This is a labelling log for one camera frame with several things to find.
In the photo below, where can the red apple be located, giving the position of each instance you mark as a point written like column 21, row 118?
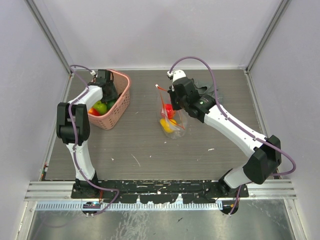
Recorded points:
column 170, row 112

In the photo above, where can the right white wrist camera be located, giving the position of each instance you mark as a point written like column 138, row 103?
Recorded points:
column 175, row 75

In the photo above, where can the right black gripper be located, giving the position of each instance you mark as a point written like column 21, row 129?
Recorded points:
column 172, row 93

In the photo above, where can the green apple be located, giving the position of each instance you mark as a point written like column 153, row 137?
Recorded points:
column 100, row 108

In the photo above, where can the grey cloth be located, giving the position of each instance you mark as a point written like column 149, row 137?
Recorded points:
column 207, row 88

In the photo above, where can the left aluminium frame post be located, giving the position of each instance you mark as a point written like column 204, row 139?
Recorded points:
column 48, row 33

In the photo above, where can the slotted cable duct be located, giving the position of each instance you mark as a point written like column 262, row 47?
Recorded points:
column 93, row 206

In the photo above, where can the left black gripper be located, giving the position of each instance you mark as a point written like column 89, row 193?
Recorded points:
column 113, row 95

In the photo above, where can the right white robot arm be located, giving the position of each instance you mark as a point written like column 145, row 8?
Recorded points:
column 263, row 157

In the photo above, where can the aluminium frame post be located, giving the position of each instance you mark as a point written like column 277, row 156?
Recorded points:
column 48, row 33
column 280, row 11

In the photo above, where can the yellow pear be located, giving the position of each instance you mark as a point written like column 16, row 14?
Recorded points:
column 168, row 125

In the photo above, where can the right aluminium frame post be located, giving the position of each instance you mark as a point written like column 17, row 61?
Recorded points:
column 280, row 11

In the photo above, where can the clear zip top bag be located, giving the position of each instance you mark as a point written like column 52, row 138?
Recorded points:
column 180, row 116

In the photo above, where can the pink plastic basket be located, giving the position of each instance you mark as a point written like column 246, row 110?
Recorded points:
column 122, row 84

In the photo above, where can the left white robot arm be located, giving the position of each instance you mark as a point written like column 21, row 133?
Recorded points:
column 73, row 128

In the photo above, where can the red yellow mango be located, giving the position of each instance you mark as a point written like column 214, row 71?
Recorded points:
column 93, row 112

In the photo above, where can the dark green avocado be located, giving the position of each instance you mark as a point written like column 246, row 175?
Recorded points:
column 110, row 104

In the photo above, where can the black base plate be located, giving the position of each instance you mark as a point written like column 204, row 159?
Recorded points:
column 167, row 191

